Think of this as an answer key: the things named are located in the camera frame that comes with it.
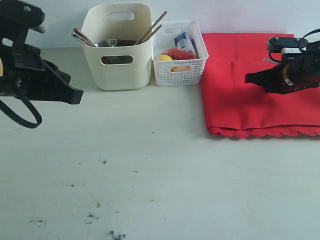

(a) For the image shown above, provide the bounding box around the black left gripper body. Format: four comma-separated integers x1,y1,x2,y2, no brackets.
0,43,73,103

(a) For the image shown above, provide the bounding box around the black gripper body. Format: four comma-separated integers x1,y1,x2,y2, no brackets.
272,40,320,94

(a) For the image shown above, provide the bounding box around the steel table knife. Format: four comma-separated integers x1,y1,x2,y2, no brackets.
71,32,97,48

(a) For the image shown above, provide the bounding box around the red scalloped table cloth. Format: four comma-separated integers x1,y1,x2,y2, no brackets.
200,32,320,139

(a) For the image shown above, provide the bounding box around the brown wooden spoon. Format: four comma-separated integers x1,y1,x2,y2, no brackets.
73,28,92,44

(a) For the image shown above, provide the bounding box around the stainless steel cup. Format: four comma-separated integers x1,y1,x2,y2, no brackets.
96,38,133,65

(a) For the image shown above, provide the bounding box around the brown wooden plate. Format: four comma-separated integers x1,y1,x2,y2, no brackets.
115,39,136,47

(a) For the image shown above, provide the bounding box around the wooden chopstick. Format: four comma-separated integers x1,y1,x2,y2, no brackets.
142,24,163,43
134,10,168,46

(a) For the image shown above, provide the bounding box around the blue white milk carton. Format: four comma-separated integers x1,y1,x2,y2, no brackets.
174,32,198,57

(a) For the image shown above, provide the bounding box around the yellow lemon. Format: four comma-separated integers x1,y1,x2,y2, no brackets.
156,54,173,61

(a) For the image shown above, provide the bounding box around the orange cheese wedge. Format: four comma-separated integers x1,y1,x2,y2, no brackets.
170,66,191,73

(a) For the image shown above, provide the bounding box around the red sausage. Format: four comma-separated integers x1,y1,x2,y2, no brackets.
167,48,198,60

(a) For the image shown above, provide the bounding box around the cream plastic bin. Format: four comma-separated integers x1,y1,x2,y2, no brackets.
81,3,152,91

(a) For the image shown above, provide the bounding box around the white perforated plastic basket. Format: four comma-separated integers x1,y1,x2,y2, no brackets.
151,20,209,87

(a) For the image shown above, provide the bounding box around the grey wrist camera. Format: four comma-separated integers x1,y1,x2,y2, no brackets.
266,36,309,53

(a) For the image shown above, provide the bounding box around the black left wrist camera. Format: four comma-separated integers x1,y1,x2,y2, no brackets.
0,0,46,34

